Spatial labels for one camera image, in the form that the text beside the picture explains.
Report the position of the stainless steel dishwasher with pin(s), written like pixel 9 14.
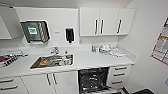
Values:
pixel 93 81

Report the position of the small blue label bottle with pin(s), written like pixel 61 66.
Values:
pixel 93 48

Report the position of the small clear glass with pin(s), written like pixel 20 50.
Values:
pixel 97 49

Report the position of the small chrome sink knob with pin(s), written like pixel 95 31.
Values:
pixel 65 52

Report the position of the black soap dispenser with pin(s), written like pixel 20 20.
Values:
pixel 69 35

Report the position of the stack of white plates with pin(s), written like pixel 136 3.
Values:
pixel 106 49

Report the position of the white mug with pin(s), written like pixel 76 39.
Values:
pixel 66 61

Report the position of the chrome faucet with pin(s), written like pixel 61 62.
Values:
pixel 55 50

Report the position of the white sink base cabinet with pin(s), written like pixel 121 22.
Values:
pixel 66 83

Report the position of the orange brown dish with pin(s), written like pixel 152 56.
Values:
pixel 45 61

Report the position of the white drawer unit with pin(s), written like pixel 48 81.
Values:
pixel 16 86
pixel 120 75

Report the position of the steel paper towel dispenser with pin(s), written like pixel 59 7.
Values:
pixel 40 31

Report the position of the steel sink basin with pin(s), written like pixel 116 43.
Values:
pixel 35 64

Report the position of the white wall cabinet several doors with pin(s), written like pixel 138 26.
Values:
pixel 88 21

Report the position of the white wall outlet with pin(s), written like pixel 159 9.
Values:
pixel 57 32

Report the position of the large colourful wall poster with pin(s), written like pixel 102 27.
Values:
pixel 161 45

